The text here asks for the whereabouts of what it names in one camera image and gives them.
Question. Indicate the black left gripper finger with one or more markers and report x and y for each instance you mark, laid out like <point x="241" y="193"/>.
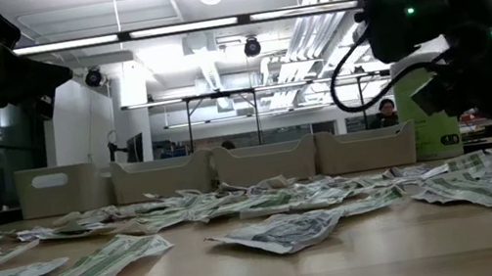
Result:
<point x="45" y="104"/>
<point x="34" y="80"/>

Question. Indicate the white plastic bin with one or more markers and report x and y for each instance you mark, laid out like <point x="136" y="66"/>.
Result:
<point x="161" y="181"/>
<point x="81" y="191"/>
<point x="367" y="151"/>
<point x="265" y="164"/>

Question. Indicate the green wipes canister white lid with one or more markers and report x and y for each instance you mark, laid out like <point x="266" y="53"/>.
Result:
<point x="429" y="138"/>

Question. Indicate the black computer monitor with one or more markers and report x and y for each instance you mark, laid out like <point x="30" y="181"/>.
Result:
<point x="135" y="148"/>

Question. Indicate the person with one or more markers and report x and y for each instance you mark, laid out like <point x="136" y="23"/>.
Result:
<point x="227" y="145"/>
<point x="386" y="116"/>

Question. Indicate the long ceiling light bar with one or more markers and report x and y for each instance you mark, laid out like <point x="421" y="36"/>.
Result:
<point x="184" y="27"/>

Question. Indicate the black ceiling camera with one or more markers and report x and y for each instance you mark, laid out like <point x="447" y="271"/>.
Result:
<point x="93" y="77"/>
<point x="252" y="47"/>

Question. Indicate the black background table frame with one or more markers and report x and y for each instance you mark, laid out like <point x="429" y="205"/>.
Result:
<point x="219" y="94"/>

